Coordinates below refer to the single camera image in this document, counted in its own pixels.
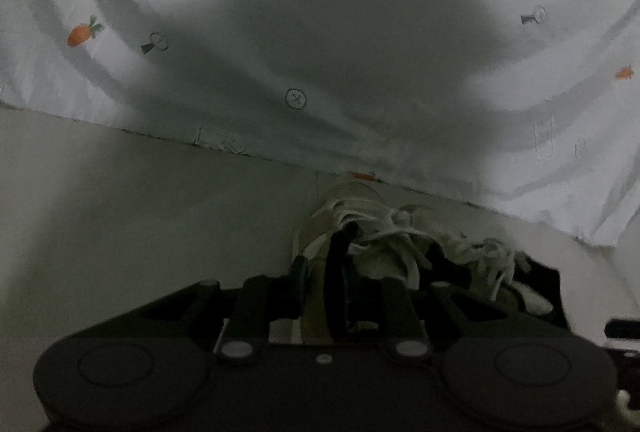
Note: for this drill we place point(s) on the tan and white sneaker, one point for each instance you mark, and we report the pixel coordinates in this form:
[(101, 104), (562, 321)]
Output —
[(480, 257), (320, 232)]

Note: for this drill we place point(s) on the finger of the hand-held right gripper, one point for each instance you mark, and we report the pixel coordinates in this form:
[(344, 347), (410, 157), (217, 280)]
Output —
[(625, 334)]

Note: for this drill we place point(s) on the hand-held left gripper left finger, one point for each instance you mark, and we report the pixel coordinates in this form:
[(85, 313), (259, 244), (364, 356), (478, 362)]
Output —
[(300, 277)]

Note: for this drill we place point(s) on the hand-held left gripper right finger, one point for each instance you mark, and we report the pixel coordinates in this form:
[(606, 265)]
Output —
[(400, 307)]

